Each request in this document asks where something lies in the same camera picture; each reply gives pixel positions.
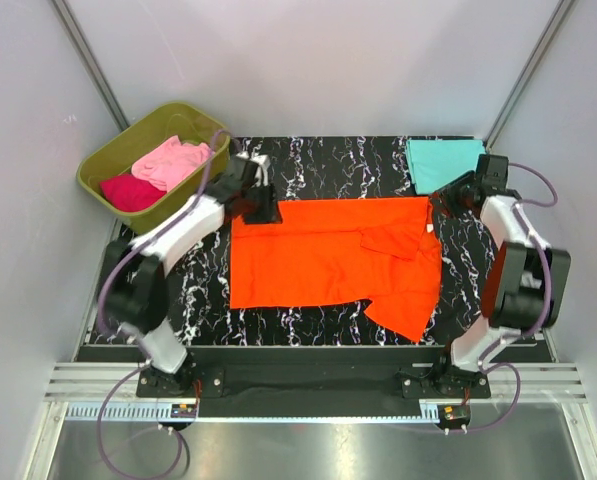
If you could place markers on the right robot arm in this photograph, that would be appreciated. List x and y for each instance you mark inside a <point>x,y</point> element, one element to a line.
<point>524,289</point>

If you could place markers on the slotted cable duct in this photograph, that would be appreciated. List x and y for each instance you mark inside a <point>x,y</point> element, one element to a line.
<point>216,412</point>

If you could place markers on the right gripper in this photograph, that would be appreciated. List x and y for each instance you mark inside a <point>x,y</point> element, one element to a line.
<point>447,192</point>

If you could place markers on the olive green plastic bin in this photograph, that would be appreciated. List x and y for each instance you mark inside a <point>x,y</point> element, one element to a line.
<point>115,158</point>

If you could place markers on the magenta t shirt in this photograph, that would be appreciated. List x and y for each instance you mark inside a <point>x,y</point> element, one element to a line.
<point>128,193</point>

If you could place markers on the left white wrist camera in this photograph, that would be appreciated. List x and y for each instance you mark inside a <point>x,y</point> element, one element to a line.
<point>262,172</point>

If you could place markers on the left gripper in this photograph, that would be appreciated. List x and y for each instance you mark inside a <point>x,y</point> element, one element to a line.
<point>269,213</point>

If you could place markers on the pink t shirt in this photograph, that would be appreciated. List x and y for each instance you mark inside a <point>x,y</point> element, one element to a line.
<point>171,163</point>

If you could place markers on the folded teal t shirt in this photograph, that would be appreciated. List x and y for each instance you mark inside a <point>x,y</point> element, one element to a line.
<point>435,163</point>

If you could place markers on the orange t shirt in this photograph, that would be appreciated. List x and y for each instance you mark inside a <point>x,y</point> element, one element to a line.
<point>338,251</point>

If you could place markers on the left aluminium frame post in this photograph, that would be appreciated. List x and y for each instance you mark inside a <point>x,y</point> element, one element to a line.
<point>81,45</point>

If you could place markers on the right aluminium frame post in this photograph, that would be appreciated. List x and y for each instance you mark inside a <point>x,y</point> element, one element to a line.
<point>546,40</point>

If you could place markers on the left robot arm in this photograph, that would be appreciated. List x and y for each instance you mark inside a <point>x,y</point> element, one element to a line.
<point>133,291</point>

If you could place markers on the aluminium frame post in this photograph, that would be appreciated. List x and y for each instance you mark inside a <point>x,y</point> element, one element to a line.
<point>81,45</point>
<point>546,40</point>

